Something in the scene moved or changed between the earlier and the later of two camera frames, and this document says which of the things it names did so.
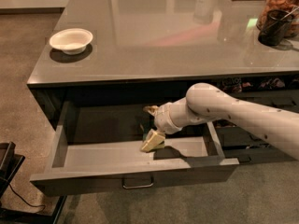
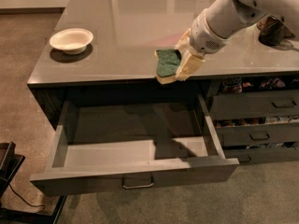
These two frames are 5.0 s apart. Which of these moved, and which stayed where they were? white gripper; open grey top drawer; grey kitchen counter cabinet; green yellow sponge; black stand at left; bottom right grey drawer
Moved: green yellow sponge; white gripper
Stayed: black stand at left; bottom right grey drawer; open grey top drawer; grey kitchen counter cabinet
